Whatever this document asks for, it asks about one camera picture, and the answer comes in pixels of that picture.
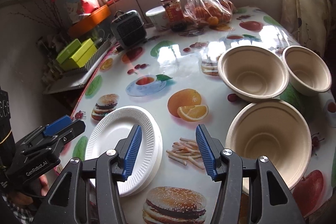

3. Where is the white paper plate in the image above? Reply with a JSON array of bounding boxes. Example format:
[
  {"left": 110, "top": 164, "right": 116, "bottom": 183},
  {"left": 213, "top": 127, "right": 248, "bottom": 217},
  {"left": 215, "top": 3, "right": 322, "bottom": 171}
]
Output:
[{"left": 85, "top": 106, "right": 163, "bottom": 197}]

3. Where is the beige paper bowl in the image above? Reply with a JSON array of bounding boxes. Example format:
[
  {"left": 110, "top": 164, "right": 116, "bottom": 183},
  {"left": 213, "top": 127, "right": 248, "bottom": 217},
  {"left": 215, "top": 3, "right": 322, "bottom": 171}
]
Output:
[
  {"left": 282, "top": 46, "right": 332, "bottom": 97},
  {"left": 225, "top": 100, "right": 311, "bottom": 190},
  {"left": 218, "top": 46, "right": 289, "bottom": 102}
]

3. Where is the person left hand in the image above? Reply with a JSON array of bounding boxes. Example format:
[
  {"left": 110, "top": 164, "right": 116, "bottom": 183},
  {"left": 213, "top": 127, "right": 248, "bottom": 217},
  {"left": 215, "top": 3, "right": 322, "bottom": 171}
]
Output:
[{"left": 8, "top": 174, "right": 50, "bottom": 208}]

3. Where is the grey side shelf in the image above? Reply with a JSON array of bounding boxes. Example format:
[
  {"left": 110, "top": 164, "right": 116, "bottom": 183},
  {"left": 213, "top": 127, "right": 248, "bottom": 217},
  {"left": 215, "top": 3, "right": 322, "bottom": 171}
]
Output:
[{"left": 42, "top": 47, "right": 112, "bottom": 95}]

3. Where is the upper green box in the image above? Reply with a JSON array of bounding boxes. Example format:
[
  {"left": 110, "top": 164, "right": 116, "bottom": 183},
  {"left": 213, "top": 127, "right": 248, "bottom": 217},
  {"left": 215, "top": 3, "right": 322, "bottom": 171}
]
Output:
[{"left": 56, "top": 39, "right": 81, "bottom": 64}]

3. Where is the lime green box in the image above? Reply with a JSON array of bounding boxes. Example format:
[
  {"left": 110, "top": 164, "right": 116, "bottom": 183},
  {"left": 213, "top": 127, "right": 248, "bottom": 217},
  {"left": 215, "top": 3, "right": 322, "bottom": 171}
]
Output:
[{"left": 60, "top": 39, "right": 97, "bottom": 72}]

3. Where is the black white striped tray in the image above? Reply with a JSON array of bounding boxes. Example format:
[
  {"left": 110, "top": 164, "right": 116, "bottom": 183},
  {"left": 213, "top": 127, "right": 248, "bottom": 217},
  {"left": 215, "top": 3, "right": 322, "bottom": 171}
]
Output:
[{"left": 56, "top": 39, "right": 112, "bottom": 75}]

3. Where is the orange box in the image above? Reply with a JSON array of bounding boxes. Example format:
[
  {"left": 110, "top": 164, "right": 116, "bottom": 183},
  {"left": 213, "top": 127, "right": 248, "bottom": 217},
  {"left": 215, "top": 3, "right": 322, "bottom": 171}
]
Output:
[{"left": 68, "top": 5, "right": 111, "bottom": 39}]

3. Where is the grey portable heater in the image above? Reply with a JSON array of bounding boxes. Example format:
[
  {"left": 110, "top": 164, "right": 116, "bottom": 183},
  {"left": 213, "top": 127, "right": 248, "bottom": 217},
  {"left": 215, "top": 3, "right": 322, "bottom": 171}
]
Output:
[{"left": 110, "top": 10, "right": 147, "bottom": 50}]

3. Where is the fruit print tablecloth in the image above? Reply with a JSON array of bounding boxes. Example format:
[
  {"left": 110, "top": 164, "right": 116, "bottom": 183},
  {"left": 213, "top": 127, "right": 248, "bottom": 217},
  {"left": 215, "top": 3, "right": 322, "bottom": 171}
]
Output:
[{"left": 62, "top": 7, "right": 335, "bottom": 223}]

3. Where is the white paper cup container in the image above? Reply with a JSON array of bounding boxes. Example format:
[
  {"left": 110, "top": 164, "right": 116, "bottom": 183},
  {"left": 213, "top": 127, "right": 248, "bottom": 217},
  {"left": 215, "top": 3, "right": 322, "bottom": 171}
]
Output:
[{"left": 145, "top": 6, "right": 170, "bottom": 31}]

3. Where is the red label jar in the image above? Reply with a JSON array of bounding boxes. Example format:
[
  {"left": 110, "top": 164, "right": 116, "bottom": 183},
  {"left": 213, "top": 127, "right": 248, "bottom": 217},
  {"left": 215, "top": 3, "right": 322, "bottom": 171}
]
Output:
[{"left": 161, "top": 0, "right": 186, "bottom": 32}]

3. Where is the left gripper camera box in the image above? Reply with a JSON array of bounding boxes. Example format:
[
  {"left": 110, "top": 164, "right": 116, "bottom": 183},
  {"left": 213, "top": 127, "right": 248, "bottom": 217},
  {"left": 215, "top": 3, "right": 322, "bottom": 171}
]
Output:
[{"left": 0, "top": 90, "right": 15, "bottom": 167}]

